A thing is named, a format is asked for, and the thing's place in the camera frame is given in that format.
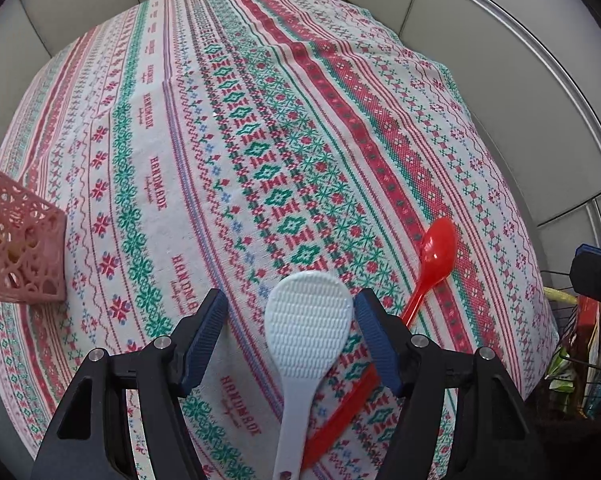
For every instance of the white rice paddle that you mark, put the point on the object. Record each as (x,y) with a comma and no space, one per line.
(308,320)

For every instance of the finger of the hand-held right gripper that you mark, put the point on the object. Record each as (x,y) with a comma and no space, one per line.
(597,277)

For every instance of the yellow stick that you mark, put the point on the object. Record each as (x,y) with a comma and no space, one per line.
(560,294)

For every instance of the curved metal rail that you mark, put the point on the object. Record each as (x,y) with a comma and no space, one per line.
(580,96)

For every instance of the green packet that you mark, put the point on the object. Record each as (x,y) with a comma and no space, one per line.
(562,381)

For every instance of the patterned red green tablecloth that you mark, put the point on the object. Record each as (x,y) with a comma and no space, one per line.
(260,135)

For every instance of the red plastic spoon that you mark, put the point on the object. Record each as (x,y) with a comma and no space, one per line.
(438,255)

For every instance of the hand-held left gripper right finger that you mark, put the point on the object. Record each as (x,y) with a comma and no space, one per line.
(375,341)

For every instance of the pink perforated utensil basket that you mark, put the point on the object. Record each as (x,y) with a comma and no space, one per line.
(25,240)

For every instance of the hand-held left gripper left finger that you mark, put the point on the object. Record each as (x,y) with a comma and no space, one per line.
(205,336)

